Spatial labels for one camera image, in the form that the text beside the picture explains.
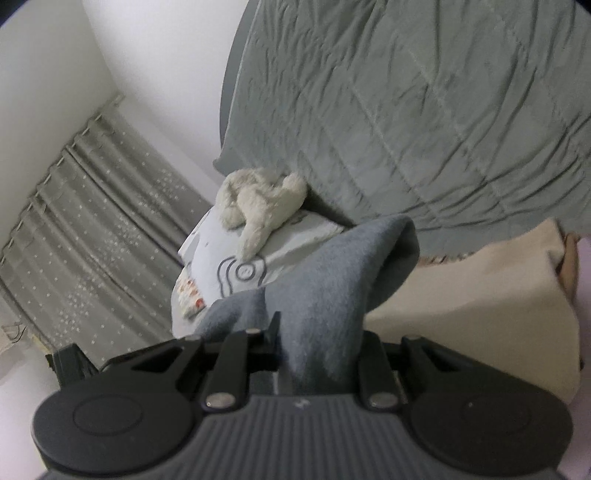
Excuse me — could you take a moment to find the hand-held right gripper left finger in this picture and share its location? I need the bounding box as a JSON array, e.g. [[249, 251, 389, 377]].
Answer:
[[131, 311, 282, 411]]

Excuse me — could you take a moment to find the grey star-print curtain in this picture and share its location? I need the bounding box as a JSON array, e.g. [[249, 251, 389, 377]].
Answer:
[[0, 111, 213, 370]]

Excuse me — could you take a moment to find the grey quilted headboard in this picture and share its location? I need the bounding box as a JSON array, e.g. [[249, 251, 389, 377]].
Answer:
[[213, 0, 591, 257]]

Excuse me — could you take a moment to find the dark grey object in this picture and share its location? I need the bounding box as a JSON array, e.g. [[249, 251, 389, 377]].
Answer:
[[45, 344, 112, 386]]

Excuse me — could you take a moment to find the beige duvet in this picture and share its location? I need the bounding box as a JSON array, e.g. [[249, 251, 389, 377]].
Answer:
[[365, 218, 583, 402]]

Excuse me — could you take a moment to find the grey knitted sweater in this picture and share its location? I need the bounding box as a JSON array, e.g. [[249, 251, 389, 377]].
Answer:
[[196, 213, 421, 398]]

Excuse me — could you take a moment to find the white plush toy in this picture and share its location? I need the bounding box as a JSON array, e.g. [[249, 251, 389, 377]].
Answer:
[[216, 168, 309, 261]]

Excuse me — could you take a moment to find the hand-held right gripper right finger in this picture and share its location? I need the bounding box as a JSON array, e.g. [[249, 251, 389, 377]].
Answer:
[[358, 330, 467, 411]]

